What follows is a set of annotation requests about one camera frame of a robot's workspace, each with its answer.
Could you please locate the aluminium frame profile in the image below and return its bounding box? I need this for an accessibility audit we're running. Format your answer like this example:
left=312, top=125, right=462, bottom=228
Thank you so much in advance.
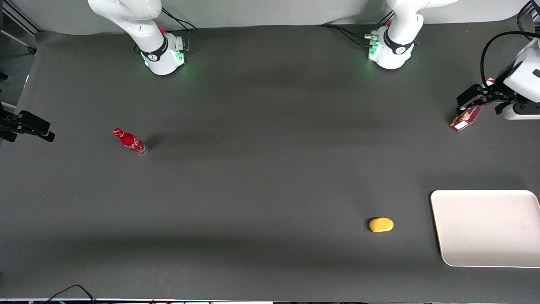
left=0, top=0, right=43, bottom=54

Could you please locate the black cables right arm base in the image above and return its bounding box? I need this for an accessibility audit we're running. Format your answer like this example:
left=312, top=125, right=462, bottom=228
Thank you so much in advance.
left=160, top=7, right=198, bottom=32

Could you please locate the black hanging cable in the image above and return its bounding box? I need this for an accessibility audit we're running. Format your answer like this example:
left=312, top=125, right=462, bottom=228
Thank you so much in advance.
left=518, top=0, right=540, bottom=41

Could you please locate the black cables arm base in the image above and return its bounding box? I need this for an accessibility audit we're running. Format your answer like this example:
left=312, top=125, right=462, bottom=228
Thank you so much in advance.
left=319, top=24, right=377, bottom=48
left=160, top=7, right=198, bottom=32

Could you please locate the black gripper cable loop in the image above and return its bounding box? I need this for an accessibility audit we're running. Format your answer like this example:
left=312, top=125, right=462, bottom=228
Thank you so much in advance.
left=480, top=30, right=540, bottom=87

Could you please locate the red cookie box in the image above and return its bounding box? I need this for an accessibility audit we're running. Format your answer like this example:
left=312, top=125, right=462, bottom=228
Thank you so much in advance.
left=450, top=77, right=495, bottom=132

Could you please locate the black cables left arm base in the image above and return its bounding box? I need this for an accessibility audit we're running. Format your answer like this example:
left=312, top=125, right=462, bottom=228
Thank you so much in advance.
left=319, top=24, right=377, bottom=48

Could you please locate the black cable table edge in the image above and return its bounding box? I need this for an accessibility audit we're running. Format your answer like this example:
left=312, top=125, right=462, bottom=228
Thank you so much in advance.
left=42, top=284, right=98, bottom=304

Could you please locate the red cola bottle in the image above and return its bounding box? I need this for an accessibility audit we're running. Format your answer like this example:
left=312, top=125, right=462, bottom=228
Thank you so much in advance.
left=113, top=128, right=149, bottom=156

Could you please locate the white rectangular tray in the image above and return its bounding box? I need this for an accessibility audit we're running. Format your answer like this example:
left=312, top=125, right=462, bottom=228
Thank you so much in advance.
left=430, top=190, right=540, bottom=268

